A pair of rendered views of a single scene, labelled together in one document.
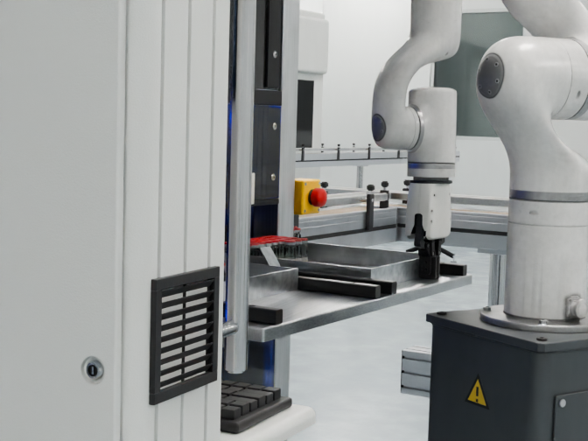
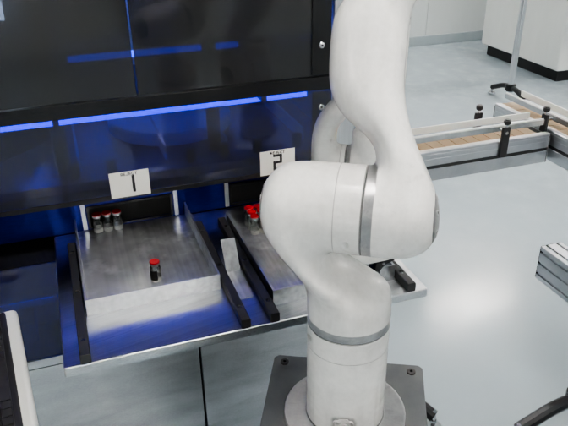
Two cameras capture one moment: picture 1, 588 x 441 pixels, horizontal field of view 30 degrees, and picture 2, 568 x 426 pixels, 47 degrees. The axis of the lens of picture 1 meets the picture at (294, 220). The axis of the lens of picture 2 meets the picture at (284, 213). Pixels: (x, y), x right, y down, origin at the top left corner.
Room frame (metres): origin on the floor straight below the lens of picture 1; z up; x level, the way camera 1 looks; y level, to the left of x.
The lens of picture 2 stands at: (0.99, -0.79, 1.62)
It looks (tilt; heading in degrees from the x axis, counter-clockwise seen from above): 28 degrees down; 39
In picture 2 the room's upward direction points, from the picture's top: 1 degrees counter-clockwise
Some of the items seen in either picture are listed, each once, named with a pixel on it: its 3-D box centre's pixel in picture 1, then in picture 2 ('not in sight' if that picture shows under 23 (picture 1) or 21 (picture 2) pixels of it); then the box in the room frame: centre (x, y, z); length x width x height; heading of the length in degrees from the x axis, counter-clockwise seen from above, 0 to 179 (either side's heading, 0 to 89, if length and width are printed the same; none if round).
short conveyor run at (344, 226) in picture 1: (310, 218); (436, 145); (2.61, -0.04, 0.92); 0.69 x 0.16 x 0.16; 148
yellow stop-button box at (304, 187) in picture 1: (297, 196); not in sight; (2.30, -0.01, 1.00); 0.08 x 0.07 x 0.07; 58
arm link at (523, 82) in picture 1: (535, 118); (328, 245); (1.63, -0.35, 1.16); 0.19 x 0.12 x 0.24; 116
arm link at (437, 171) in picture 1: (431, 171); not in sight; (1.94, -0.24, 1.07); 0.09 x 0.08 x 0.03; 149
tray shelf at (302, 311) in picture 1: (259, 286); (227, 264); (1.84, 0.05, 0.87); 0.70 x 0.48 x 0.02; 148
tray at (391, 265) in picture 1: (320, 262); (304, 243); (1.97, -0.05, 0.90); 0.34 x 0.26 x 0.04; 58
